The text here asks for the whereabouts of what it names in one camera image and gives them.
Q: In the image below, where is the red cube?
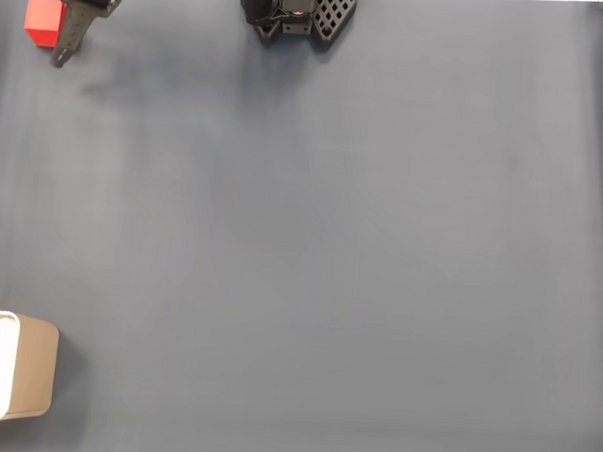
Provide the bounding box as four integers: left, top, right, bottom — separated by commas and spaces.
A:
22, 0, 67, 49

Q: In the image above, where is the beige open box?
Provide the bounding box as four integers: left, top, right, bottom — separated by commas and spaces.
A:
0, 310, 61, 425

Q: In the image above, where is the blue-grey table mat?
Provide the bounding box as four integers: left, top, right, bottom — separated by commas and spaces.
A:
0, 0, 603, 452

